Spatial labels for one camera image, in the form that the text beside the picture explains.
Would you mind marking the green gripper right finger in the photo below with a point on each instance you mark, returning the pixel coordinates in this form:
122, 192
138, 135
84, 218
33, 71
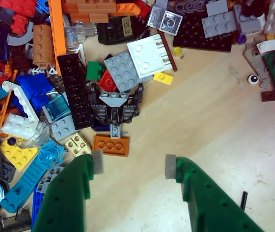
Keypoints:
210, 198

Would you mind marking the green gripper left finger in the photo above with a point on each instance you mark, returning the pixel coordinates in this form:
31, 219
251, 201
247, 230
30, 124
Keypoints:
65, 193

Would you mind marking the grey Lego technic beam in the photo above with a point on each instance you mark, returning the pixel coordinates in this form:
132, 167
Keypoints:
49, 177

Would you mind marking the black Lego pin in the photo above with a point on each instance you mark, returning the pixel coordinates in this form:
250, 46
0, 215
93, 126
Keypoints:
243, 200

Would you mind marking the long turquoise Lego piece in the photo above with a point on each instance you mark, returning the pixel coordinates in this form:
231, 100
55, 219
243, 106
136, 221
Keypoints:
25, 186

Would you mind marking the transparent blue crystal Lego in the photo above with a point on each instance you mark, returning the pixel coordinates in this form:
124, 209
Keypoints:
50, 153

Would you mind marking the tan Lego plate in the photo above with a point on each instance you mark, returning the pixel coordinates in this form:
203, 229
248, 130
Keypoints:
78, 144

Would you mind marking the clear Lego dome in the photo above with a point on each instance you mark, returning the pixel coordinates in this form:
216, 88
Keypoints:
35, 136

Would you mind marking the light grey 2x2 Lego plate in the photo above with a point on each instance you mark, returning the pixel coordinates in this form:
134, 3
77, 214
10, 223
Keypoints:
63, 129

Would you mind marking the orange three-hole Lego plate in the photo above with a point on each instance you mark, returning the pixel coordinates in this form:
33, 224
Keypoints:
111, 145

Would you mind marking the small grey clip Lego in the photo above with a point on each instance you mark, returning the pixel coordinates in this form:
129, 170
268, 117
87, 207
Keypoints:
115, 131

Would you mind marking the white studded Lego brick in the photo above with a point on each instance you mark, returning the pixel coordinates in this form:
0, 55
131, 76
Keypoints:
16, 125

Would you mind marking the transparent blue Lego brick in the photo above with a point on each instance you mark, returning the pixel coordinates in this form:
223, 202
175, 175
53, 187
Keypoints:
58, 108

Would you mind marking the dark grey Lego assembly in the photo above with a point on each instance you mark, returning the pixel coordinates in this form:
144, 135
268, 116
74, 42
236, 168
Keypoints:
114, 114

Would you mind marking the long black Lego plate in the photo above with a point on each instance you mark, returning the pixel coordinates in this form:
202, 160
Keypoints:
75, 90

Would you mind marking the orange Lego bar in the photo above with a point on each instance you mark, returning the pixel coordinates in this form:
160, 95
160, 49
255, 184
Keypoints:
4, 108

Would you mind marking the grey inverted slope Lego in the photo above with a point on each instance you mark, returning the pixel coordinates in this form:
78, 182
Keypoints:
113, 100

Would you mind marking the large blue Lego piece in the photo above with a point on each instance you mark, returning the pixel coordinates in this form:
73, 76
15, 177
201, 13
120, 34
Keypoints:
34, 87

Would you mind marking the red sloped Lego piece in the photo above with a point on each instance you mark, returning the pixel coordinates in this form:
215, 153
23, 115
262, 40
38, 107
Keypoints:
107, 82

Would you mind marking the white Lego skeleton part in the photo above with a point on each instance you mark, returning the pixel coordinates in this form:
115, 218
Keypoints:
41, 71

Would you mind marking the round eye Lego tile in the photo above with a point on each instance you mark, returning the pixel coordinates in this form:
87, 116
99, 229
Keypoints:
253, 79

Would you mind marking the green Lego brick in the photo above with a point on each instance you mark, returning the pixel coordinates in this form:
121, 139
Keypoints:
94, 70

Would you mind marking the yellow small Lego plate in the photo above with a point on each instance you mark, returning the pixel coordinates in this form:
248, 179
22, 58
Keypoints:
163, 78

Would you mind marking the grey square Lego plate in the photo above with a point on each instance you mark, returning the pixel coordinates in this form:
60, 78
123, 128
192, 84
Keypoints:
124, 72

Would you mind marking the brown rounded Lego brick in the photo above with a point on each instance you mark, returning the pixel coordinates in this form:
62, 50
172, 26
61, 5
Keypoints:
41, 46

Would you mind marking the brown Lego rod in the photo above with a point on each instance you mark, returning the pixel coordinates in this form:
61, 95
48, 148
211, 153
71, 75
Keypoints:
169, 52

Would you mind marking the white pronged Lego plate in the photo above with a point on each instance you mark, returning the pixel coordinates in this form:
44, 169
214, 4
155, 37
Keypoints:
148, 55

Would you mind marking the grey Lego arch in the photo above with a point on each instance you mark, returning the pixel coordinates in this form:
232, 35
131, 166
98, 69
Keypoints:
19, 40

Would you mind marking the clear transparent Lego piece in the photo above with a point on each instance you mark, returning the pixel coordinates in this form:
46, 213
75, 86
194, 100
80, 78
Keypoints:
75, 33

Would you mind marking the long orange Lego plate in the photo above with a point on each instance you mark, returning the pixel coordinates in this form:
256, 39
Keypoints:
57, 31

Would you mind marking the purple round Lego stud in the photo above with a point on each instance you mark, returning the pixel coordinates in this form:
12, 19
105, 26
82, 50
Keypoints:
242, 39

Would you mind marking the large black Lego plate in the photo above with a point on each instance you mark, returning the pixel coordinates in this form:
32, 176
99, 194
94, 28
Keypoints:
195, 36

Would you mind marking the white curved Lego arch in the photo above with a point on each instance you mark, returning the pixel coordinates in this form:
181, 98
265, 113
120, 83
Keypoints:
273, 46

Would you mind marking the black Lego with tan tile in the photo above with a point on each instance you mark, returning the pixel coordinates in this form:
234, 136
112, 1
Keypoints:
113, 32

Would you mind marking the grey 2x3 Lego plate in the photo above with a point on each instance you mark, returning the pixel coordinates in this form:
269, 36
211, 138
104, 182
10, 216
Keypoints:
218, 24

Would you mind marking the red Lego brick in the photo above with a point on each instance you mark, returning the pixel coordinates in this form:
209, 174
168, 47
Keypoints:
20, 24

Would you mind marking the grey Lego brick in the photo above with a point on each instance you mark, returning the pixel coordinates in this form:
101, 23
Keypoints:
249, 24

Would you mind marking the grey ringed 2x2 Lego plate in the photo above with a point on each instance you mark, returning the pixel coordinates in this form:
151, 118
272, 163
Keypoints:
171, 23

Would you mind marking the orange-brown masonry Lego bricks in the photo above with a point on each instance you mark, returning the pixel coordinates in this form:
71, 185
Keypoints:
91, 10

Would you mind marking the small blue Lego piece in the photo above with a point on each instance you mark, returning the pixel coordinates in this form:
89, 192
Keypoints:
43, 6

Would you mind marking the grey smooth Lego tile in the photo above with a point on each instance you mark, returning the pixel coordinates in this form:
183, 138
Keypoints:
217, 7

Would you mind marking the orange Lego slope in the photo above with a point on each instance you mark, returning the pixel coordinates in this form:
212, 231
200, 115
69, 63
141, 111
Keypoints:
126, 9

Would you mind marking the red Lego slope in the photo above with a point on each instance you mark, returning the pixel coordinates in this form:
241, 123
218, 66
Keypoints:
143, 8

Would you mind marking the transparent yellow round stud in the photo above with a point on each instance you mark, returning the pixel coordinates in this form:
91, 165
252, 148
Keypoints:
177, 51

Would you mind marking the white Lego frame piece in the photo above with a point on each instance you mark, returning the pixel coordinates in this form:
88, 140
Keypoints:
29, 113

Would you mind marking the grey Lego bracket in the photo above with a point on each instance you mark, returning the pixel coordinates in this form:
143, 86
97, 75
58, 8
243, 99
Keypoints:
255, 62

